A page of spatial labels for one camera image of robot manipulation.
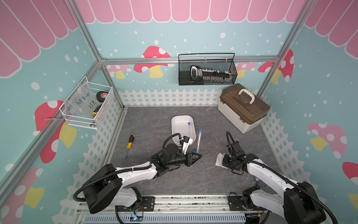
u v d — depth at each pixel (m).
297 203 0.41
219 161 0.87
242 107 1.01
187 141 0.71
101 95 0.80
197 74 0.88
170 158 0.63
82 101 0.67
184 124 1.11
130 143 0.97
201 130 1.07
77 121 0.65
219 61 0.92
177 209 0.73
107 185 0.42
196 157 0.74
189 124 1.08
